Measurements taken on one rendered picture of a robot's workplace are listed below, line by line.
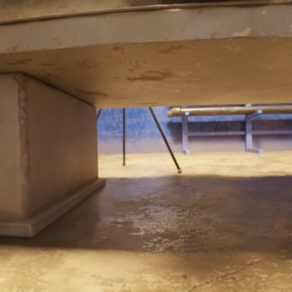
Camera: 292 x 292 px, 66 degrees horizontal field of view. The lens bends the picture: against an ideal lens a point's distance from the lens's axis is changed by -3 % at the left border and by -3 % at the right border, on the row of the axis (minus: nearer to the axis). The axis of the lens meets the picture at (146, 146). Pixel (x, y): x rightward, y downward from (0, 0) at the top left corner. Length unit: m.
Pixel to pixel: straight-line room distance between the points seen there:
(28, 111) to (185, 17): 0.42
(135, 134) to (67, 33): 3.42
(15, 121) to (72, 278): 0.38
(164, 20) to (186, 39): 0.05
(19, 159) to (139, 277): 0.39
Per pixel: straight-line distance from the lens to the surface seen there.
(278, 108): 3.71
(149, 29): 0.46
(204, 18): 0.47
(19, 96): 0.64
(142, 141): 3.83
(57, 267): 0.48
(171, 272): 0.44
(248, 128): 3.91
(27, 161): 0.63
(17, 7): 0.81
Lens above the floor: 0.22
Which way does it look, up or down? 2 degrees down
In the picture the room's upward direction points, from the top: 1 degrees counter-clockwise
